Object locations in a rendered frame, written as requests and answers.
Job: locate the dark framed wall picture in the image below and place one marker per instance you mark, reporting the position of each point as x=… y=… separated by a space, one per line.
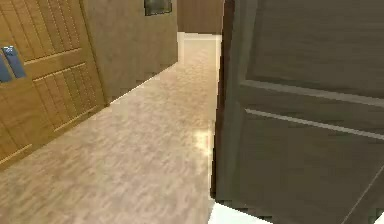
x=157 y=6

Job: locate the dark grey-brown room door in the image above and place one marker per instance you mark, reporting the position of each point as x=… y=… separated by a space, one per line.
x=300 y=110

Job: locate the light wooden panelled door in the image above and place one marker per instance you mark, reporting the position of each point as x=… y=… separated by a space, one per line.
x=56 y=63

